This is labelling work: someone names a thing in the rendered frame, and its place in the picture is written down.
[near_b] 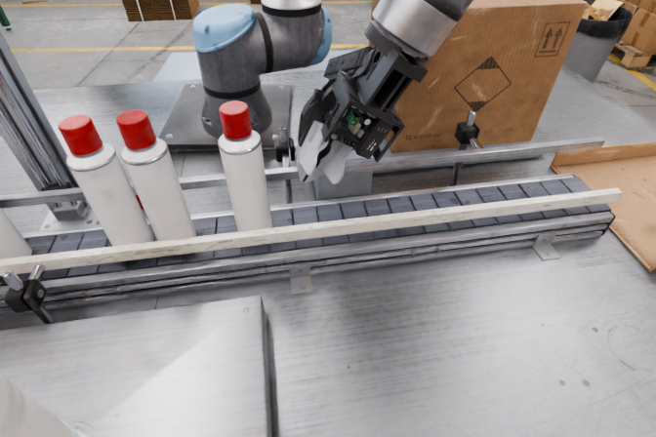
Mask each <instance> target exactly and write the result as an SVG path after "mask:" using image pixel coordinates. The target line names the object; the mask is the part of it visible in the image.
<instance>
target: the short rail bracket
mask: <svg viewBox="0 0 656 437"><path fill-rule="evenodd" d="M2 279H3V280H4V281H5V282H6V283H7V284H8V285H9V286H10V289H9V291H8V292H7V294H6V295H5V297H4V301H5V302H6V303H7V304H8V305H9V306H10V307H11V309H12V310H13V311H15V312H25V311H33V312H34V314H35V315H36V316H37V317H38V318H39V319H40V320H41V321H42V322H43V323H44V324H52V323H58V322H57V321H56V319H55V318H54V317H53V316H52V315H51V314H50V312H49V311H48V310H47V309H46V308H45V307H44V306H43V304H42V303H43V300H44V298H45V296H46V295H47V290H46V288H45V287H44V286H43V285H42V283H41V282H40V281H39V280H38V279H32V280H31V279H26V280H21V279H20V278H19V277H18V275H17V274H16V273H15V272H14V271H13V270H6V271H4V272H3V273H2Z"/></svg>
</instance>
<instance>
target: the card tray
mask: <svg viewBox="0 0 656 437"><path fill-rule="evenodd" d="M550 168H551V169H552V170H553V171H554V172H555V173H556V174H557V175H562V174H571V175H575V176H576V177H579V178H580V179H581V180H582V181H583V182H584V183H585V184H586V185H587V186H588V187H589V188H590V189H591V190H592V191H595V190H602V189H611V188H619V189H620V190H621V191H622V192H623V194H622V195H621V197H620V198H619V200H618V201H617V202H613V203H605V204H607V205H608V206H609V207H610V208H611V209H612V210H611V212H612V213H613V214H614V215H615V216H616V218H615V219H614V220H613V222H612V223H611V225H610V226H609V228H608V229H609V230H610V231H611V232H612V233H613V234H614V235H615V236H616V237H617V238H618V239H619V240H620V241H621V242H622V243H623V244H624V245H625V246H626V247H627V249H628V250H629V251H630V252H631V253H632V254H633V255H634V256H635V257H636V258H637V259H638V260H639V261H640V262H641V263H642V264H643V265H644V266H645V267H646V268H647V269H648V271H649V272H653V271H656V140H655V141H646V142H636V143H626V144H616V145H607V146H603V147H602V148H592V149H582V150H572V151H562V152H557V153H556V154H555V156H554V158H553V161H552V163H551V165H550Z"/></svg>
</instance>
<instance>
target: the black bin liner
mask: <svg viewBox="0 0 656 437"><path fill-rule="evenodd" d="M584 1H586V2H587V3H588V4H589V5H592V4H593V3H594V2H595V0H584ZM632 17H633V14H632V12H631V11H629V10H628V9H626V8H624V7H622V6H619V8H618V9H617V10H616V11H615V12H614V13H613V15H612V16H611V17H610V18H609V19H608V20H587V19H581V21H580V23H579V26H578V28H577V30H576V32H579V31H580V32H582V33H587V34H588V35H589V36H595V37H598V38H600V37H604V38H605V37H607V38H608V39H609V38H612V39H613V38H615V37H618V36H620V35H624V33H625V31H626V30H627V28H628V26H629V24H630V22H631V20H632Z"/></svg>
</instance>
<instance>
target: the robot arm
mask: <svg viewBox="0 0 656 437"><path fill-rule="evenodd" d="M472 1H473V0H380V2H379V3H378V5H377V7H376V8H375V10H374V12H373V14H372V16H373V19H374V20H371V21H370V23H369V25H368V26H367V28H366V30H365V31H364V35H365V36H366V38H367V39H368V40H369V41H370V42H371V43H372V44H373V45H375V47H374V48H372V47H370V46H367V47H364V48H361V49H358V50H355V51H352V52H349V53H346V54H343V55H340V56H337V57H334V58H331V59H329V61H328V64H327V67H326V70H325V73H324V77H325V78H327V79H328V80H329V81H328V82H327V83H326V84H325V85H324V86H323V87H322V89H321V90H319V89H314V92H313V95H312V97H311V98H310V99H309V100H308V101H307V103H306V104H305V106H304V108H303V110H302V113H301V116H300V124H299V134H298V150H297V170H298V175H299V178H300V181H303V182H305V183H307V182H310V181H312V180H315V179H318V178H320V177H322V176H323V175H325V176H326V177H327V178H328V179H329V180H330V181H331V182H332V183H333V184H337V183H338V182H340V180H341V179H342V177H343V175H344V168H345V161H346V159H347V157H348V155H349V153H350V152H351V151H352V150H355V152H356V154H357V155H359V156H361V157H364V158H366V159H370V158H371V156H372V155H373V156H374V159H375V161H376V162H377V163H378V162H379V161H380V159H381V158H382V157H383V155H384V154H385V153H386V152H387V150H388V149H389V148H390V146H391V145H392V143H393V142H394V141H395V139H396V138H397V137H398V135H399V134H400V133H401V131H402V130H403V129H404V127H405V125H404V124H403V122H402V120H401V118H400V117H399V115H398V113H397V112H396V110H395V108H394V105H395V104H396V103H397V101H398V100H399V98H400V97H401V96H402V94H403V93H404V91H405V90H406V88H407V87H408V86H409V84H410V83H411V81H412V80H415V81H417V82H419V83H420V82H421V81H422V80H423V78H424V77H425V76H426V74H427V73H428V70H427V69H426V68H425V64H426V63H427V62H428V60H429V59H428V58H427V57H432V56H433V55H434V54H435V53H436V51H437V50H438V49H439V47H440V46H441V44H442V43H443V42H444V40H445V39H446V38H447V37H449V36H450V34H451V30H452V29H453V28H454V26H455V25H456V23H457V22H458V21H459V20H460V18H461V17H462V16H463V14H464V13H465V11H466V10H467V9H468V7H469V6H470V4H471V3H472ZM330 20H331V18H330V15H329V12H328V10H327V9H326V8H325V7H324V6H322V5H321V0H262V11H261V12H257V13H255V12H254V11H253V9H252V8H251V7H250V6H248V5H245V4H235V5H234V4H224V5H220V6H216V7H213V8H210V9H208V10H206V11H204V12H202V13H201V14H200V15H198V16H197V17H196V18H195V20H194V21H193V24H192V31H193V37H194V42H193V45H194V49H195V50H196V54H197V58H198V63H199V68H200V73H201V78H202V83H203V88H204V99H203V104H202V111H201V121H202V125H203V129H204V130H205V132H206V133H208V134H209V135H211V136H213V137H215V138H218V139H219V138H220V136H221V135H222V134H223V126H222V121H221V116H220V111H219V109H220V107H221V105H223V104H224V103H226V102H229V101H234V100H238V101H243V102H245V103H246V104H247V105H248V108H249V115H250V121H251V127H252V130H253V131H255V132H257V133H258V134H261V133H262V132H264V131H265V130H266V129H267V128H268V127H269V126H270V124H271V110H270V107H269V105H268V102H267V99H266V97H265V95H264V92H263V90H262V88H261V80H260V75H262V74H267V73H272V72H277V71H283V70H289V69H295V68H306V67H309V66H311V65H315V64H319V63H321V62H323V60H325V58H326V57H327V55H328V53H329V51H330V47H331V43H332V23H330ZM390 130H392V131H393V133H394V135H393V136H392V138H391V139H390V140H389V142H388V143H387V145H386V146H385V147H384V149H383V150H381V148H380V146H379V145H380V144H381V143H382V141H383V140H384V139H385V137H386V136H387V135H388V133H389V132H390ZM327 140H329V142H328V144H327V146H326V147H325V148H324V149H323V150H321V151H320V152H319V153H318V150H319V147H320V145H321V144H323V143H324V142H327ZM317 155H318V156H317Z"/></svg>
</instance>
